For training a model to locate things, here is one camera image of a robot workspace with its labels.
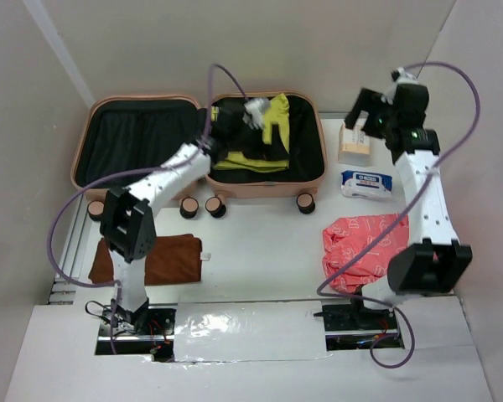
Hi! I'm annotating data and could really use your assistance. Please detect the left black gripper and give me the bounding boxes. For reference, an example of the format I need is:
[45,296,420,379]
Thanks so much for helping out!
[228,122,290,163]

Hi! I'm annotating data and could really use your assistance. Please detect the yellow-green shorts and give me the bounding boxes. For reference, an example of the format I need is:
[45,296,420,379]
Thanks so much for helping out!
[215,93,290,173]

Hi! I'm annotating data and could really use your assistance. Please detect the blue white wet wipes pack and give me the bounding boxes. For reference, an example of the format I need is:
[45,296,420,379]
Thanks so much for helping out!
[340,170,392,201]

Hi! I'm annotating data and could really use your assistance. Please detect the brown towel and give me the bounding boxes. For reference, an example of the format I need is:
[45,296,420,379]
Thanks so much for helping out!
[88,234,202,286]

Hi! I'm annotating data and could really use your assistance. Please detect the pink patterned garment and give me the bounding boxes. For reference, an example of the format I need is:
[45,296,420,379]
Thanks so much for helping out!
[322,214,409,293]

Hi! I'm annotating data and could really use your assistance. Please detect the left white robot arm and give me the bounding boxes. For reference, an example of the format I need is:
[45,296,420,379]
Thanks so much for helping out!
[100,98,271,334]

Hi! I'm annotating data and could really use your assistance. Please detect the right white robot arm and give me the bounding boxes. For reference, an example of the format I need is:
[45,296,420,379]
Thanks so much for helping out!
[345,80,473,328]

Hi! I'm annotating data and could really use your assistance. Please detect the orange tissue pack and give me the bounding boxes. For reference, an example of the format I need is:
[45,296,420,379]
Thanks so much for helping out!
[338,124,371,167]

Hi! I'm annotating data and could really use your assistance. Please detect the pink open suitcase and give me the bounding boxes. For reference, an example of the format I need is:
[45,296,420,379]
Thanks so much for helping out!
[70,90,327,201]

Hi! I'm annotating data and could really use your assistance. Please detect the white taped cover sheet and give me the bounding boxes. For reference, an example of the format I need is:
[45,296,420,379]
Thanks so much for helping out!
[174,301,329,363]

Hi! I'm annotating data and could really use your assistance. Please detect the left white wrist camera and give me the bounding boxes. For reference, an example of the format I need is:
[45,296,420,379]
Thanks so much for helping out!
[243,98,271,129]

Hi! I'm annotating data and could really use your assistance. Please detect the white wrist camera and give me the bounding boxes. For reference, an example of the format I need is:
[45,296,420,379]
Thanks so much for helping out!
[243,98,271,129]
[381,67,418,105]

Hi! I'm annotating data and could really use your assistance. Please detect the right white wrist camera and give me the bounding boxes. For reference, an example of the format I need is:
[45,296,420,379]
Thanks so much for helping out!
[381,67,418,105]

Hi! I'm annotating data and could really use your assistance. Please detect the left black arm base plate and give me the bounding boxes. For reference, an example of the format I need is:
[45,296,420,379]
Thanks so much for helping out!
[85,301,177,363]

